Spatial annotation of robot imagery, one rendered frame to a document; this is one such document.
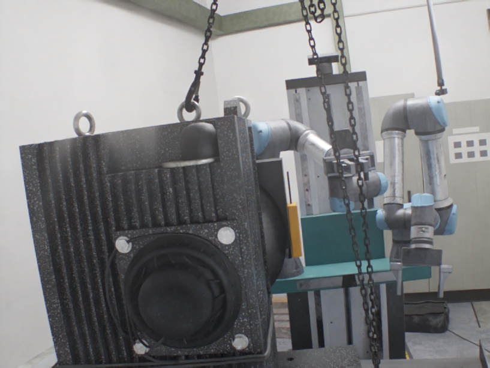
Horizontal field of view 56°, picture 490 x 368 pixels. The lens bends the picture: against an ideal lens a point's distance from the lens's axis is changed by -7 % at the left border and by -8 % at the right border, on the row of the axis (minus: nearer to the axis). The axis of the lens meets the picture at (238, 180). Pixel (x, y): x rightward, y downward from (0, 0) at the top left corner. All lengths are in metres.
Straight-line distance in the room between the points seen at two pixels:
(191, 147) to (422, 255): 0.89
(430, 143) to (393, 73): 2.41
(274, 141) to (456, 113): 2.50
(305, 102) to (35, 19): 1.36
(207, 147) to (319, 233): 1.13
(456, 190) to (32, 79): 3.11
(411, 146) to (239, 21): 1.81
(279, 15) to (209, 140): 3.37
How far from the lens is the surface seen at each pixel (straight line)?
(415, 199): 1.65
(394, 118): 1.84
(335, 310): 2.25
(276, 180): 1.55
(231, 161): 0.99
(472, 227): 4.11
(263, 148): 1.66
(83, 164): 1.08
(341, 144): 1.35
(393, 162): 1.80
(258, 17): 4.37
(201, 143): 1.01
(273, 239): 1.47
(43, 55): 2.52
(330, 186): 1.45
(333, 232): 2.06
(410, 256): 1.61
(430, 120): 1.82
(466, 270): 4.19
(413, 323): 3.80
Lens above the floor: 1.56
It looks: 5 degrees down
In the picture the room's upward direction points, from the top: 7 degrees counter-clockwise
